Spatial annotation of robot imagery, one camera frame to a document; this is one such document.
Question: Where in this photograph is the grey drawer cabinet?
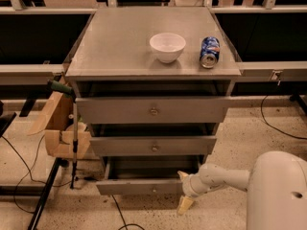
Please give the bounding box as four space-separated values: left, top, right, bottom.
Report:
64 6 242 179

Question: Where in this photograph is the black cable at right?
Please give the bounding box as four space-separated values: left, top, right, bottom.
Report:
259 95 307 141

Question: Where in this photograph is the grey middle drawer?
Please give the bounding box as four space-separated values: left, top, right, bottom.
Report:
90 136 216 156

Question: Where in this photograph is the cardboard box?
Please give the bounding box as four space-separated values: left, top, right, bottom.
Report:
26 77 94 160

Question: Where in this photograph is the blue soda can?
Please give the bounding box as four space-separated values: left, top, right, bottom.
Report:
200 36 220 69

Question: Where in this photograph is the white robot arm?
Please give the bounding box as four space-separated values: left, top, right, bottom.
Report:
177 151 307 230

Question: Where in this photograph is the thin black cable left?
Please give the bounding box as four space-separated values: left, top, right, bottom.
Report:
0 133 73 215

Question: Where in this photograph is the black floor cable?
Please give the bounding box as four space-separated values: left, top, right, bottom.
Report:
75 175 146 230

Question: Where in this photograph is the grey drawer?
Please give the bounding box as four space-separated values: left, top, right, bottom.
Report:
76 97 231 124
97 155 203 195
90 136 216 156

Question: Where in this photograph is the black table leg frame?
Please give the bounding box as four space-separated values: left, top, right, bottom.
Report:
0 158 69 230

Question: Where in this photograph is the green handled grabber stick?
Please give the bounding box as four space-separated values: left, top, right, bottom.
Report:
48 80 78 189

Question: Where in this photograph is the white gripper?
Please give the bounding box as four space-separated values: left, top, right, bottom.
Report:
177 171 208 216

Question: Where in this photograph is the white bowl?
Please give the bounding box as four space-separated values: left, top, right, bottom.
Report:
150 33 186 63

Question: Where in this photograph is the grey bottom drawer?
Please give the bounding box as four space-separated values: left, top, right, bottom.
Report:
97 155 203 195

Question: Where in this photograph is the grey top drawer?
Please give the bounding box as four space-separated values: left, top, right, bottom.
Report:
76 97 231 124

